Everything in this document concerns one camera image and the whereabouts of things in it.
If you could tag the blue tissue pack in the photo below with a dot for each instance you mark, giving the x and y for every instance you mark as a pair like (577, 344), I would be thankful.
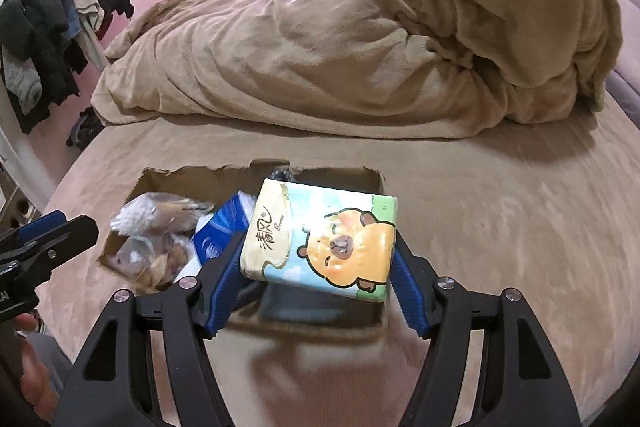
(214, 232)

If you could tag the cotton swab plastic bag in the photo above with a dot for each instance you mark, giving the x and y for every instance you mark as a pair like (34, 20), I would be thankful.
(153, 212)

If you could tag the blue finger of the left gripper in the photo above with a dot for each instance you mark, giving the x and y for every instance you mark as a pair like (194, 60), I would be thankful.
(64, 243)
(43, 225)

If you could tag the person's left hand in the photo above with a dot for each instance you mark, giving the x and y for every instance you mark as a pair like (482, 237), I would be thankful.
(35, 381)

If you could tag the dark grey socks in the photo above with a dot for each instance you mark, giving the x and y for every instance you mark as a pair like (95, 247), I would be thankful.
(282, 174)

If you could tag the beige crumpled duvet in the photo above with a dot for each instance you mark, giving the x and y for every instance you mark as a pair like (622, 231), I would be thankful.
(386, 69)

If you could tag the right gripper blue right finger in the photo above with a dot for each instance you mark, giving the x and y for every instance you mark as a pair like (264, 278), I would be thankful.
(413, 280)

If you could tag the open brown cardboard box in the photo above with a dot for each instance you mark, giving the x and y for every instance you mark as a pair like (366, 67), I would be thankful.
(198, 192)

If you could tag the cartoon bear tissue pack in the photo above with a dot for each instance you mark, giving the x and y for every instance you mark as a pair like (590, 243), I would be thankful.
(321, 239)

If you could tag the black backpack on floor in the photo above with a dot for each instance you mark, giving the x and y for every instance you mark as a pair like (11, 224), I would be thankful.
(86, 128)

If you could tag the grey knit gloves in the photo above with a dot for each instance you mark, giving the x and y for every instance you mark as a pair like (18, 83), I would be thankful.
(296, 305)

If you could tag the grey pillow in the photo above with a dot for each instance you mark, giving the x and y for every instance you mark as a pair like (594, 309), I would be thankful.
(624, 95)

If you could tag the clothes pile on rack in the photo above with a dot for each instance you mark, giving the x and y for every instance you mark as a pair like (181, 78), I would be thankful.
(45, 44)

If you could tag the pink floral pillow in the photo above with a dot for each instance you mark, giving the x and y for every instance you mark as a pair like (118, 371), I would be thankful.
(628, 62)

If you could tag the clear bag with brown items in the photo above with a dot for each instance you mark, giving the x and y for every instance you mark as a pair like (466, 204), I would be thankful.
(152, 262)

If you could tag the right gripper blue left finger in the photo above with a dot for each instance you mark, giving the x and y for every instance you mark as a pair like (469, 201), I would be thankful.
(221, 281)

